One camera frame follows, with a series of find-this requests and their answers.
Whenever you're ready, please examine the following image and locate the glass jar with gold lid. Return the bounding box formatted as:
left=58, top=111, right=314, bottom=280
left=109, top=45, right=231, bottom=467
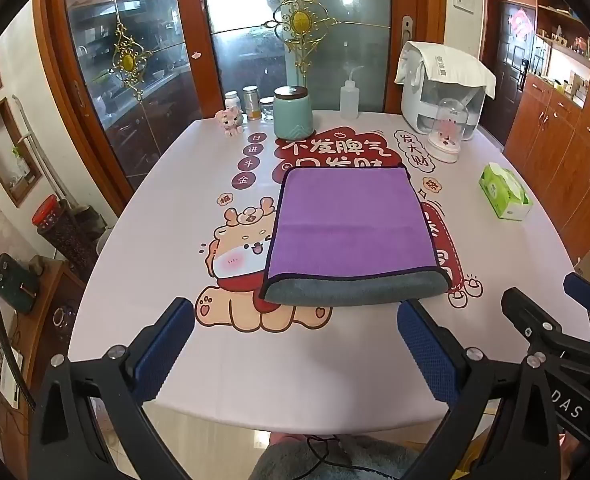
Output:
left=242, top=85, right=262, bottom=122

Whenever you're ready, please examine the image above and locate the wooden side table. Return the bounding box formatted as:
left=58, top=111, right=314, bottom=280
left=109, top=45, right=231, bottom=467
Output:
left=0, top=256, right=86, bottom=366

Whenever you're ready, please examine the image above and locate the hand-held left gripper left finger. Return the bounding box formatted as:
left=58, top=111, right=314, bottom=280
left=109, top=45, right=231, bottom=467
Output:
left=27, top=297, right=196, bottom=480

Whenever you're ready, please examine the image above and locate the dark brown entrance door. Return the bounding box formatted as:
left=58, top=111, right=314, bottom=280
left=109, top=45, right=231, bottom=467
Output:
left=484, top=0, right=538, bottom=147

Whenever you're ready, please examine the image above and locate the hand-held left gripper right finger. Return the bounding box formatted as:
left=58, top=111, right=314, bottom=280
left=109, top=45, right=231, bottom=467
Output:
left=397, top=299, right=566, bottom=480

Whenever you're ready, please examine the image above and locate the green tissue pack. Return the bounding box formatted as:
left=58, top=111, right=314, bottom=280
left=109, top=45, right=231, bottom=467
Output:
left=478, top=162, right=534, bottom=221

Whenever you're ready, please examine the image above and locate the red door decoration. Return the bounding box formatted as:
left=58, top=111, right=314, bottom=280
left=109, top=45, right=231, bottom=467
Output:
left=507, top=7, right=534, bottom=39

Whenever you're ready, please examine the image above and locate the printed cartoon tablecloth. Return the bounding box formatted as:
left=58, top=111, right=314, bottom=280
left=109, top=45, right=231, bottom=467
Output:
left=67, top=110, right=590, bottom=434

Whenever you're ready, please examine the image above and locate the person's grey fleece clothing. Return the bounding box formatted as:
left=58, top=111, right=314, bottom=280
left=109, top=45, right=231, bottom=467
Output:
left=249, top=434, right=426, bottom=480

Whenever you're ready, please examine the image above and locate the thin black cable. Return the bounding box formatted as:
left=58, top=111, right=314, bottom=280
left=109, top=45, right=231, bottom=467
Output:
left=304, top=435, right=356, bottom=467

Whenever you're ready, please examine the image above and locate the white water dispenser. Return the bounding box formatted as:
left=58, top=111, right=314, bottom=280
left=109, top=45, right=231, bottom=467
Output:
left=400, top=42, right=488, bottom=142

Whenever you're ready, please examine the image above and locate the red lidded storage jar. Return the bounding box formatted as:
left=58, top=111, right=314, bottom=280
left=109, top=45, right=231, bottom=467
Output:
left=31, top=194, right=99, bottom=264

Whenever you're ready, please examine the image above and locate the purple and grey towel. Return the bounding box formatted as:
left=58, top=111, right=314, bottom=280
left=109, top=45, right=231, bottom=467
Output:
left=262, top=165, right=451, bottom=307

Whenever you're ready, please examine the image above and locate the glass dome with pink figure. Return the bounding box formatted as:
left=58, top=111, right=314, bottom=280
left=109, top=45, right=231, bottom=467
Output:
left=427, top=97, right=470, bottom=164

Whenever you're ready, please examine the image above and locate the pink plush toy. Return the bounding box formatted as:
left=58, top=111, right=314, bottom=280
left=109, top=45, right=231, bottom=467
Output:
left=215, top=107, right=246, bottom=137

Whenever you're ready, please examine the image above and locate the small gold door ornament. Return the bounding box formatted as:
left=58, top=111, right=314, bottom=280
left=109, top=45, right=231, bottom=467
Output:
left=109, top=22, right=154, bottom=101

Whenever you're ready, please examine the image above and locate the green ceramic canister dark lid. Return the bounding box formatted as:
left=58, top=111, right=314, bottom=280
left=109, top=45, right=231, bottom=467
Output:
left=273, top=85, right=315, bottom=141

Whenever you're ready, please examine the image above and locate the white cloth cover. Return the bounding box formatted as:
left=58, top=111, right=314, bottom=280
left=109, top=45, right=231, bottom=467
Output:
left=394, top=40, right=497, bottom=99

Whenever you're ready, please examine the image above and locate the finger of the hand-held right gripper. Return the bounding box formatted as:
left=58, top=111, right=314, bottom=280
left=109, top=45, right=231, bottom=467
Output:
left=563, top=272, right=590, bottom=319
left=501, top=287, right=590, bottom=378

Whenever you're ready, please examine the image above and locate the wood framed glass door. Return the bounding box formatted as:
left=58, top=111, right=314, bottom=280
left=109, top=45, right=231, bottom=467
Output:
left=34, top=0, right=448, bottom=201

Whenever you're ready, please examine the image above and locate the large gold door ornament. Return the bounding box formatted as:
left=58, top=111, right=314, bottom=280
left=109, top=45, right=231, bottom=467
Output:
left=262, top=0, right=340, bottom=79

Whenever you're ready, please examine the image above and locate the dark green device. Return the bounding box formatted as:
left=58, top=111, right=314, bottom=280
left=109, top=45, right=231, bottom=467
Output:
left=0, top=253, right=42, bottom=315

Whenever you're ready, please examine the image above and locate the clear plastic squeeze bottle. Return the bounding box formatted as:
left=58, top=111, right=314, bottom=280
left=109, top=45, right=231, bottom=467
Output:
left=338, top=62, right=361, bottom=116

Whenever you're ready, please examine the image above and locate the white power strip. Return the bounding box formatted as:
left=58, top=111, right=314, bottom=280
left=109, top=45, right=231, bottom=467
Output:
left=0, top=347, right=26, bottom=407

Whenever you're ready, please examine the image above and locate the wood framed wall niche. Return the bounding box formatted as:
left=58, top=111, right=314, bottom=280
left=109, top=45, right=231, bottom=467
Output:
left=0, top=97, right=44, bottom=209

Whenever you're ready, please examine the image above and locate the wooden wall cabinet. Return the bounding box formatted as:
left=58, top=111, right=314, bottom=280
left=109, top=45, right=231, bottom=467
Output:
left=504, top=0, right=590, bottom=262

